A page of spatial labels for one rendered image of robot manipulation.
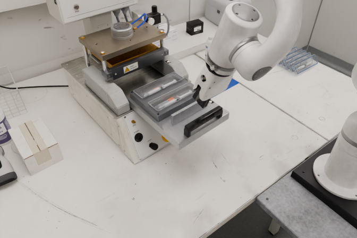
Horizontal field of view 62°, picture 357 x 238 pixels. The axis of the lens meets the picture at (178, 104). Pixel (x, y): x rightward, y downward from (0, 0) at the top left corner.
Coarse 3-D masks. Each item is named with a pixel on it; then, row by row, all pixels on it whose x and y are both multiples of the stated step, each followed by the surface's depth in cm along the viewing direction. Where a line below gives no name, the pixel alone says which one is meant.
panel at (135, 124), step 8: (128, 120) 104; (136, 120) 106; (128, 128) 104; (136, 128) 106; (144, 128) 108; (152, 128) 110; (144, 136) 108; (152, 136) 110; (160, 136) 113; (136, 144) 107; (144, 144) 109; (160, 144) 113; (136, 152) 107; (144, 152) 109; (152, 152) 111
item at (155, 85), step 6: (174, 72) 109; (162, 78) 106; (168, 78) 106; (174, 78) 106; (180, 78) 106; (150, 84) 103; (156, 84) 103; (162, 84) 103; (168, 84) 103; (138, 90) 101; (144, 90) 101; (150, 90) 101; (156, 90) 101; (144, 96) 98
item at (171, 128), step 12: (132, 108) 103; (192, 108) 95; (204, 108) 99; (168, 120) 94; (180, 120) 93; (192, 120) 94; (216, 120) 94; (168, 132) 90; (180, 132) 90; (192, 132) 90; (204, 132) 93; (180, 144) 87
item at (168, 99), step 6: (186, 84) 103; (192, 84) 103; (174, 90) 101; (180, 90) 101; (186, 90) 101; (192, 90) 101; (162, 96) 98; (168, 96) 98; (174, 96) 98; (180, 96) 98; (150, 102) 96; (156, 102) 96; (162, 102) 96; (168, 102) 96; (174, 102) 96; (156, 108) 93; (162, 108) 93
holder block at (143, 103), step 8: (184, 80) 107; (168, 88) 103; (136, 96) 100; (152, 96) 100; (144, 104) 96; (176, 104) 96; (184, 104) 98; (152, 112) 94; (160, 112) 93; (168, 112) 94; (160, 120) 94
